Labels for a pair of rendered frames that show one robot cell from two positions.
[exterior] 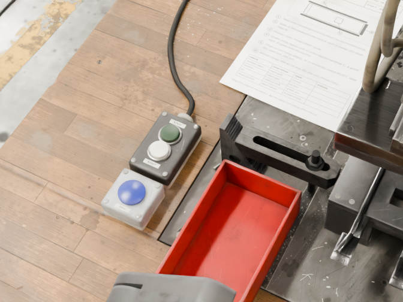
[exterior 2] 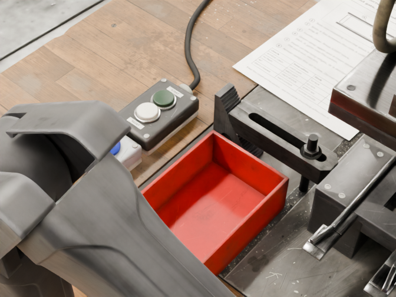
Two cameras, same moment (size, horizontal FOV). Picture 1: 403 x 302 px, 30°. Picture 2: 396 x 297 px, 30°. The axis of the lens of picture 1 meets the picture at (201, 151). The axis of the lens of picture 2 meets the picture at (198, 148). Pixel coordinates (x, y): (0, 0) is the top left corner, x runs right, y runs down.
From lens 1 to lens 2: 0.24 m
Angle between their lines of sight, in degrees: 9
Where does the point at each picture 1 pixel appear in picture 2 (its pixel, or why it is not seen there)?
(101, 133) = (93, 89)
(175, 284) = (60, 109)
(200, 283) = (88, 105)
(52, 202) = not seen: hidden behind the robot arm
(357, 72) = not seen: hidden behind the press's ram
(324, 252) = (301, 255)
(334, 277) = (306, 283)
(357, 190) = (350, 185)
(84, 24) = not seen: hidden behind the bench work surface
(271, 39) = (299, 39)
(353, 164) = (353, 159)
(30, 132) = (22, 74)
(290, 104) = (302, 102)
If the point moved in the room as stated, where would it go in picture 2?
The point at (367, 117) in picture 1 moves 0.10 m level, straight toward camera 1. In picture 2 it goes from (372, 81) to (334, 147)
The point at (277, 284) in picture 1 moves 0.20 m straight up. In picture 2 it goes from (238, 276) to (249, 168)
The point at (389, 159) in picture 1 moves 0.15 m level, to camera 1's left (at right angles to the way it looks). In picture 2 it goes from (388, 129) to (232, 113)
